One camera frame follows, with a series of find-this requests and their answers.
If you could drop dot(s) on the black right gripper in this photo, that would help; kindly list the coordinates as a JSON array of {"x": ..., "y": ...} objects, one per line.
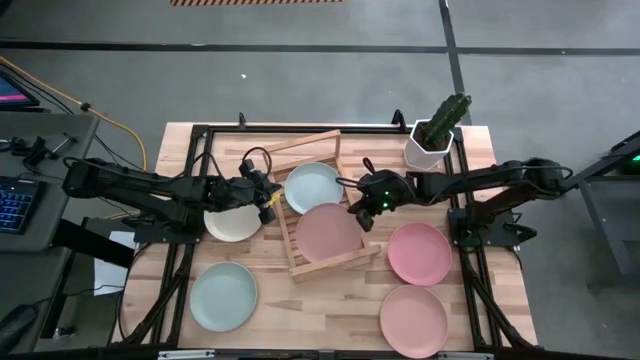
[{"x": 387, "y": 192}]

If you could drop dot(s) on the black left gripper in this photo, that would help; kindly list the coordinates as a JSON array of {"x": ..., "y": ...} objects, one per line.
[{"x": 240, "y": 192}]

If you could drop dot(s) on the pale pink plate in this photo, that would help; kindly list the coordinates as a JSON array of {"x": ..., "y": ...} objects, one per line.
[{"x": 328, "y": 232}]

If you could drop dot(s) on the light blue plate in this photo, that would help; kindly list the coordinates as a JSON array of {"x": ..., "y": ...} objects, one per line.
[{"x": 313, "y": 187}]

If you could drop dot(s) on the wooden slatted shelf rack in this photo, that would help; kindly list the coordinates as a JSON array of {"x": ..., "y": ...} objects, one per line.
[{"x": 330, "y": 267}]

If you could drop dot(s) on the bright pink plate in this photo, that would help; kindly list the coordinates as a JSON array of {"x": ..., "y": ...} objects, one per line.
[{"x": 419, "y": 255}]

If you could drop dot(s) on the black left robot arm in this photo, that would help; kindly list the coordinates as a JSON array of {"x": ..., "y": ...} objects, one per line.
[{"x": 135, "y": 187}]

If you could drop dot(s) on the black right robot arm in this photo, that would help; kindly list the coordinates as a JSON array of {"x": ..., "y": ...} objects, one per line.
[{"x": 495, "y": 180}]

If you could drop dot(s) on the yellow tape tag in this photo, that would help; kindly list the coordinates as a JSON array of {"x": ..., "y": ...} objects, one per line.
[{"x": 273, "y": 200}]

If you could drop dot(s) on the cream white plate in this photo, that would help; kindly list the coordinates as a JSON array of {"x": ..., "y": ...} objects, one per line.
[{"x": 232, "y": 225}]

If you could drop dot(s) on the black table clamp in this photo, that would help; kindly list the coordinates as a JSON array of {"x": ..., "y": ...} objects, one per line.
[
  {"x": 398, "y": 119},
  {"x": 242, "y": 120}
]

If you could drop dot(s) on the white hexagonal plant pot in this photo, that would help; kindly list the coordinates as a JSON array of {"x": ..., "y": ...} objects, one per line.
[{"x": 422, "y": 152}]

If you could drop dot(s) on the pale green plate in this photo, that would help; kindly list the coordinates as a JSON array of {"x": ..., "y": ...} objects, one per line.
[{"x": 223, "y": 296}]

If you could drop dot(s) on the green cactus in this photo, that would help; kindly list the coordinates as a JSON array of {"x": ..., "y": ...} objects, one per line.
[{"x": 445, "y": 120}]

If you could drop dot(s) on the salmon pink plate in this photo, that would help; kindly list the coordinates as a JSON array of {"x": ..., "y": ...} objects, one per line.
[{"x": 413, "y": 320}]

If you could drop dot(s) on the white paper sheet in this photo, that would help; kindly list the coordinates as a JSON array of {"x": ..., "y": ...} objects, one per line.
[{"x": 107, "y": 280}]

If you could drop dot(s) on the black flat panel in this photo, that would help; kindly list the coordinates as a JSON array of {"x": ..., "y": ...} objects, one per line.
[{"x": 92, "y": 244}]

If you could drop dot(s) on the grey side desk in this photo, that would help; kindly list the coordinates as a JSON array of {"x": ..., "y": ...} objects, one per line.
[{"x": 50, "y": 135}]

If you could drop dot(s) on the black tool on desk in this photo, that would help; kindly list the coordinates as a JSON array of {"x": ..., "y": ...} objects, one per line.
[{"x": 32, "y": 150}]

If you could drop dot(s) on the backlit black keyboard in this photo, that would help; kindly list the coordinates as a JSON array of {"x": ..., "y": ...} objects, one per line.
[{"x": 17, "y": 205}]

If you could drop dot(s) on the grey metal cart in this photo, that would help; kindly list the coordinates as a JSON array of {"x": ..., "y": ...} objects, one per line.
[{"x": 607, "y": 220}]

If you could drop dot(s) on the black-framed display screen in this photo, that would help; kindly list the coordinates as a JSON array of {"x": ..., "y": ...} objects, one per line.
[{"x": 12, "y": 95}]

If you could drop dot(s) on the black aluminium table frame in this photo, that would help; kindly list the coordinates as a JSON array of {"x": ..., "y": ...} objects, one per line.
[{"x": 325, "y": 129}]

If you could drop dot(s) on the silver metal bracket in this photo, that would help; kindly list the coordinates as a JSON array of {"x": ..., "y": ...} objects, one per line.
[
  {"x": 186, "y": 354},
  {"x": 465, "y": 356}
]

